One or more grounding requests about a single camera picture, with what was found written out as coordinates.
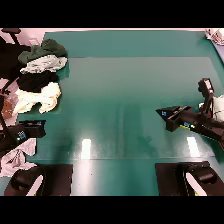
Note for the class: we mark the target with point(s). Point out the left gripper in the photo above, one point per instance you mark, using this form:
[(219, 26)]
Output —
[(32, 129)]

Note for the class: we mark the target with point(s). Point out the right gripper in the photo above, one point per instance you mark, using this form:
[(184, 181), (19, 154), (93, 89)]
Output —
[(180, 118)]

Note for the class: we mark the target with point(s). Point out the white shirt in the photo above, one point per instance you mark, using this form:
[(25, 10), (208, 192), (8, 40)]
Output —
[(15, 160)]

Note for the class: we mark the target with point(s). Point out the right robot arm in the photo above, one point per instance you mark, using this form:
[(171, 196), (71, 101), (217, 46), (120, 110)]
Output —
[(208, 126)]

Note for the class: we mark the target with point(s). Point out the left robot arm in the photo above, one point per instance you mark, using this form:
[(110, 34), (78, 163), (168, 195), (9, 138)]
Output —
[(26, 180)]

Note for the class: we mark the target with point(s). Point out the cream garment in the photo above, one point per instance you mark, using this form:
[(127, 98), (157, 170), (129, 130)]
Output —
[(40, 96)]

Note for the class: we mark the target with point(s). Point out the black garment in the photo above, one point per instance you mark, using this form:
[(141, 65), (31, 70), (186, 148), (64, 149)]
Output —
[(35, 81)]

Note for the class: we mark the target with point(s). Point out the grey garment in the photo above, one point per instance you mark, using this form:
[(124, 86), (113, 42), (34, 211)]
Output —
[(45, 63)]

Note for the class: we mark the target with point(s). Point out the dark green garment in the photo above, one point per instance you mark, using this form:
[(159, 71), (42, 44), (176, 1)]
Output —
[(43, 50)]

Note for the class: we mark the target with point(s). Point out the pale garment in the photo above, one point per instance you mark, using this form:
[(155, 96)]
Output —
[(216, 35)]

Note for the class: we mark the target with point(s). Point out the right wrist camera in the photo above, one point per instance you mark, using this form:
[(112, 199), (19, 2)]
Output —
[(205, 86)]

